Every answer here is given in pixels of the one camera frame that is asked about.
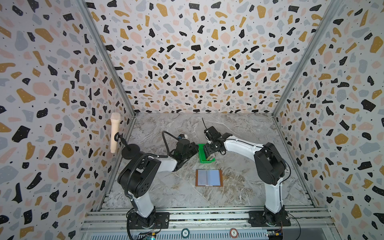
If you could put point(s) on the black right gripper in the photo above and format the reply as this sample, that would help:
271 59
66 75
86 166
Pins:
208 149

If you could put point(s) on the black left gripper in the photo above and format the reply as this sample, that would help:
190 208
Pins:
193 145

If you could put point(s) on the green plastic card tray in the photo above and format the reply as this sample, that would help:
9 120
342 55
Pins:
202 156

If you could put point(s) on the brown leather card holder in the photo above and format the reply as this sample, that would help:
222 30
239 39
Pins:
209 178

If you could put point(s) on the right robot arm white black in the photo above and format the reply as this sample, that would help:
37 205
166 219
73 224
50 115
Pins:
270 168

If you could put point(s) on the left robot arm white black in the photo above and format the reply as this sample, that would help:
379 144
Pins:
138 175

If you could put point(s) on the black microphone stand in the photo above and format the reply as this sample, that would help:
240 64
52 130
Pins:
129 150

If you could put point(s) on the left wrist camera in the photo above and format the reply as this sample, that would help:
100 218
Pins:
182 137

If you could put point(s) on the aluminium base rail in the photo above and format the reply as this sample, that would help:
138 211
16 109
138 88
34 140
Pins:
223 223

